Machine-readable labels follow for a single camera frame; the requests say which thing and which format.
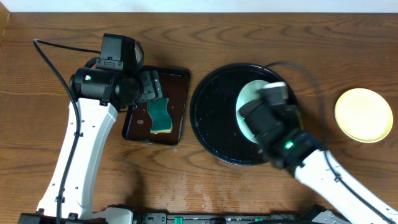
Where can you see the round black tray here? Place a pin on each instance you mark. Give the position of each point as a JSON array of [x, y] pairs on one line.
[[213, 112]]

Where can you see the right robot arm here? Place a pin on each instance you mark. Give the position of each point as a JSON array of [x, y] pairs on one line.
[[284, 143]]

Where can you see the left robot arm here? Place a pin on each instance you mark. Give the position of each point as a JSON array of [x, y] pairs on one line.
[[99, 97]]

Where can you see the green scouring sponge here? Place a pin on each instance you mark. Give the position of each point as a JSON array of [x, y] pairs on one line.
[[161, 120]]

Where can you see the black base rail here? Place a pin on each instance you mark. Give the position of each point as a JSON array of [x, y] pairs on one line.
[[217, 218]]

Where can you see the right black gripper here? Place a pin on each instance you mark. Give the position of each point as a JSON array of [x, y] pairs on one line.
[[293, 117]]

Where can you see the light blue plate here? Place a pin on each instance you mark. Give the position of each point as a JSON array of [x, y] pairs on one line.
[[250, 93]]

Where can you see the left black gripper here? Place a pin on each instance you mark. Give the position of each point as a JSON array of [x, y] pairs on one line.
[[149, 86]]

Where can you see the yellow plate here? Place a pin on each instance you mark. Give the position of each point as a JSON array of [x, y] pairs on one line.
[[363, 115]]

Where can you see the black rectangular tray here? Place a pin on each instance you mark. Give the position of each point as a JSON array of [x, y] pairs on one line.
[[175, 85]]

